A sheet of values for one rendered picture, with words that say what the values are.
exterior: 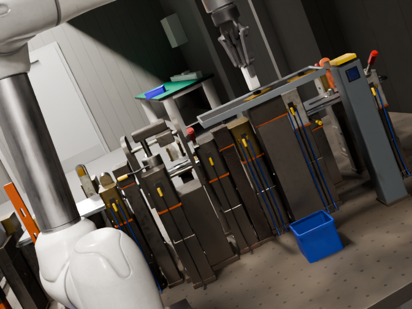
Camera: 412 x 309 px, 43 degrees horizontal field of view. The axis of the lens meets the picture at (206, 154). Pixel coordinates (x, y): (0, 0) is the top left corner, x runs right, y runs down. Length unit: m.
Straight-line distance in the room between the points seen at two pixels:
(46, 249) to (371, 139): 0.93
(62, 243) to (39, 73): 8.51
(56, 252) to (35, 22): 0.52
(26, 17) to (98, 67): 8.65
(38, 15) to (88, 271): 0.54
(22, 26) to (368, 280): 0.96
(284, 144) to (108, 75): 8.40
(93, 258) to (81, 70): 8.73
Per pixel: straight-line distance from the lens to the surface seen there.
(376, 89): 1.76
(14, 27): 1.16
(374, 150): 1.61
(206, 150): 1.60
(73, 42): 9.81
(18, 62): 1.30
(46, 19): 1.19
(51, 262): 1.31
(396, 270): 1.36
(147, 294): 1.16
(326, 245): 1.50
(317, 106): 1.82
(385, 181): 1.64
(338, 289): 1.36
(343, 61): 1.55
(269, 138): 1.50
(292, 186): 1.55
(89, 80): 9.78
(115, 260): 1.13
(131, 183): 1.61
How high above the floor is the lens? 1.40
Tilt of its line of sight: 13 degrees down
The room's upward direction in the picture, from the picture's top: 24 degrees counter-clockwise
